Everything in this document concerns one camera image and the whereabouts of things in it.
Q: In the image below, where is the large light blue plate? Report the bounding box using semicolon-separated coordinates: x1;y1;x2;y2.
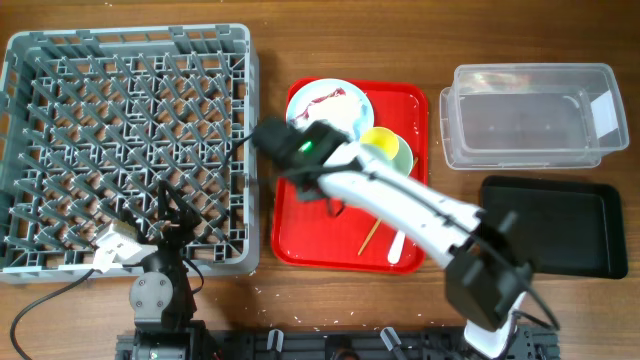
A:
285;78;375;141

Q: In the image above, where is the small light blue bowl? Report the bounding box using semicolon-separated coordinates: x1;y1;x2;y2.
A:
391;135;414;176

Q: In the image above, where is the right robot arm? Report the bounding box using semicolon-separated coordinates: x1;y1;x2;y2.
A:
270;122;560;359

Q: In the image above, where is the clear plastic bin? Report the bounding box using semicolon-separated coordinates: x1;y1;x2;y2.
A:
439;63;630;170

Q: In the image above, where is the red snack wrapper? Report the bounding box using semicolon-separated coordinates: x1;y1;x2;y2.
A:
287;87;346;121

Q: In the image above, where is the black cable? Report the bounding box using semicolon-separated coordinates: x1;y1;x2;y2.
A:
219;132;561;331
9;267;99;360

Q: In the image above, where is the grey dishwasher rack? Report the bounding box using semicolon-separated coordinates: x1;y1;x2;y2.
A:
1;23;260;284

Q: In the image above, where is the right black cable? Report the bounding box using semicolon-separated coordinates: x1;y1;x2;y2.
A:
219;132;561;331

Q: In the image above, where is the white napkin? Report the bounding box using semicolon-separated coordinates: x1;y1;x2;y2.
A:
307;94;362;132

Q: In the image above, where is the white plastic fork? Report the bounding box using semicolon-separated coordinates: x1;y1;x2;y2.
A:
387;231;406;265

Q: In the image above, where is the yellow plastic cup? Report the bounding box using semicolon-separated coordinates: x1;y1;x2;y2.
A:
360;127;400;159

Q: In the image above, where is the left black cable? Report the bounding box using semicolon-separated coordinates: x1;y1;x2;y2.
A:
9;267;99;360

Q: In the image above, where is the black plastic tray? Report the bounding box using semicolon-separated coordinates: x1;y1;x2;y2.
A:
480;176;628;279

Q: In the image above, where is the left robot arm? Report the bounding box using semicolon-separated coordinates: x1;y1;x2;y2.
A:
115;180;223;360

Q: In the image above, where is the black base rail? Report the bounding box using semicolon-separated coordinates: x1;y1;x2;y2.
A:
115;325;559;360

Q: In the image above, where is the wooden chopstick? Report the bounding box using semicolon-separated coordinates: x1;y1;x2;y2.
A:
357;158;418;256

